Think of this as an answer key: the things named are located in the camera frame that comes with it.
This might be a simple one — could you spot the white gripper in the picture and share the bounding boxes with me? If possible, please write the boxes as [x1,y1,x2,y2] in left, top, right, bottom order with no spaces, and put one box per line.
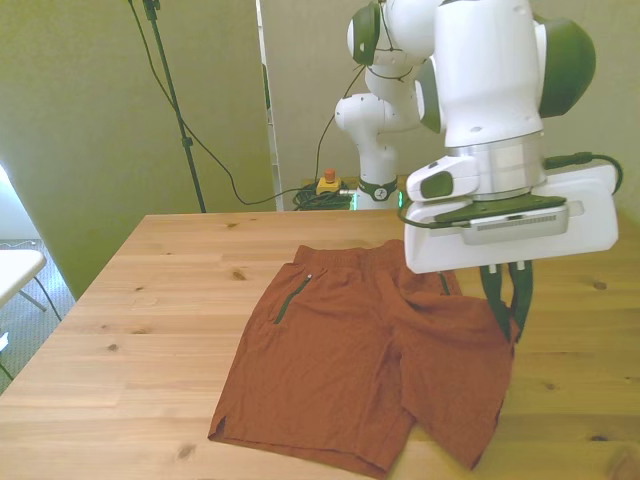
[402,163,620,344]

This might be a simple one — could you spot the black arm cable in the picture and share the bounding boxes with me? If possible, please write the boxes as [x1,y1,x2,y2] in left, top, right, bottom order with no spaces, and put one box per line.
[315,0,625,231]

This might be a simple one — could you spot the black tripod camera cable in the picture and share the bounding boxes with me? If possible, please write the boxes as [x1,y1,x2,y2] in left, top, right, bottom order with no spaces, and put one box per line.
[127,0,301,207]

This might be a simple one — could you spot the yellow emergency stop button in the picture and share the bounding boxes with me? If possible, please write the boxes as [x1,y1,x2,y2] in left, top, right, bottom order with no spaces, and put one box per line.
[315,168,347,196]

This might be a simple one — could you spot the dark tripod pole stand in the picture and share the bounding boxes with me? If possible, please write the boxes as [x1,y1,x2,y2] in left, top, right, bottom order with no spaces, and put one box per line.
[142,0,209,214]

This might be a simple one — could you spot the white folding chair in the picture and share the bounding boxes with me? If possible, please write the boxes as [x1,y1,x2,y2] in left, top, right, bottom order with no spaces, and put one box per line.
[0,247,64,324]

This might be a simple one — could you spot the coiled dark cable bundle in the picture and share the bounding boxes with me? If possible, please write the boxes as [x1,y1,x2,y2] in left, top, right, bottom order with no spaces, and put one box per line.
[292,182,359,212]

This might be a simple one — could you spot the white partition edge strip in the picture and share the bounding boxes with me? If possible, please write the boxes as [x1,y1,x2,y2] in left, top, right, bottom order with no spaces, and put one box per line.
[255,0,284,211]

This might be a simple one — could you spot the rust orange shorts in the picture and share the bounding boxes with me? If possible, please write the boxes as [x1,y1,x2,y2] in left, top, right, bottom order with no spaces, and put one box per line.
[207,238,521,480]

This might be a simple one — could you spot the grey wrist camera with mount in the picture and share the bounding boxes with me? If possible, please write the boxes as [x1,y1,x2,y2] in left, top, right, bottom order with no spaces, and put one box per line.
[433,193,572,247]

